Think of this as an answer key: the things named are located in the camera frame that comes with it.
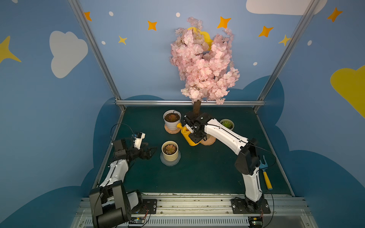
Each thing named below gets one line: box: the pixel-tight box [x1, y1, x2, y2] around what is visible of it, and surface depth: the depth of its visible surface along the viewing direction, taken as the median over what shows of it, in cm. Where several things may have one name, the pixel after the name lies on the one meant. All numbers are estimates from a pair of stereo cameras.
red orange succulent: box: [167, 114, 178, 122], surface depth 106 cm
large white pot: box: [163, 109, 182, 132], surface depth 105 cm
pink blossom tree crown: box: [170, 16, 241, 105], surface depth 69 cm
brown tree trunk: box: [193, 99, 202, 114], surface depth 106 cm
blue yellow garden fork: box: [259, 155, 273, 191], surface depth 85 cm
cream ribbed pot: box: [161, 140, 179, 162], surface depth 90 cm
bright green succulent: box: [220, 121, 232, 130], surface depth 103 cm
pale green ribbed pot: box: [219, 118, 235, 132], surface depth 103 cm
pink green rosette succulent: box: [163, 144, 177, 155], surface depth 90 cm
